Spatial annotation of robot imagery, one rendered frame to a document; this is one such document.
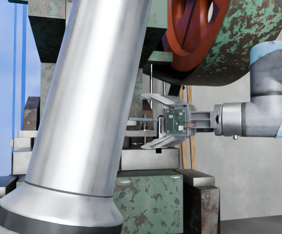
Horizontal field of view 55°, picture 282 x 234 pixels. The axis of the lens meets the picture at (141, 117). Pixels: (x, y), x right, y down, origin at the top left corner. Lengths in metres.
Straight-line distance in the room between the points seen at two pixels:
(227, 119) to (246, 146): 1.91
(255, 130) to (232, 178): 1.87
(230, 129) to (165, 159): 0.25
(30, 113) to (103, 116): 0.91
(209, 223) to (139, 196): 0.17
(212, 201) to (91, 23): 0.52
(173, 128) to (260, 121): 0.18
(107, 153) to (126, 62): 0.09
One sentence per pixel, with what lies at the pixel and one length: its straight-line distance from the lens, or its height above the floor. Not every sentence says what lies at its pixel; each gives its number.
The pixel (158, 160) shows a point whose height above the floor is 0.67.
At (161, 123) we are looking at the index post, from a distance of 0.78.
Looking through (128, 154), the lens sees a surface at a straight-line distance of 0.75.
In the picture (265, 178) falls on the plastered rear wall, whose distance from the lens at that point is 2.64.
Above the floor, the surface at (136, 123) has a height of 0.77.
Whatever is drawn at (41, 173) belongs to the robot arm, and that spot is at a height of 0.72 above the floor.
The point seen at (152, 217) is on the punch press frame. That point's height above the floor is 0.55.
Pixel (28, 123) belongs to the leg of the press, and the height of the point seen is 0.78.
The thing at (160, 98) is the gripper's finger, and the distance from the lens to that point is 0.67.
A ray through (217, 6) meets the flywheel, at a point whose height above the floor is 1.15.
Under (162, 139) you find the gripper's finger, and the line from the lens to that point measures 0.65.
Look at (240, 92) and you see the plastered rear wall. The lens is 2.48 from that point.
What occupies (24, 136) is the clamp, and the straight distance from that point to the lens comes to 0.87.
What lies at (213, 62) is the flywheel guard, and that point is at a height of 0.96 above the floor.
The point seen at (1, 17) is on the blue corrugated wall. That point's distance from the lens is 2.20.
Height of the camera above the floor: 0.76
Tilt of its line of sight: 2 degrees up
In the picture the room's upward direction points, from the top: straight up
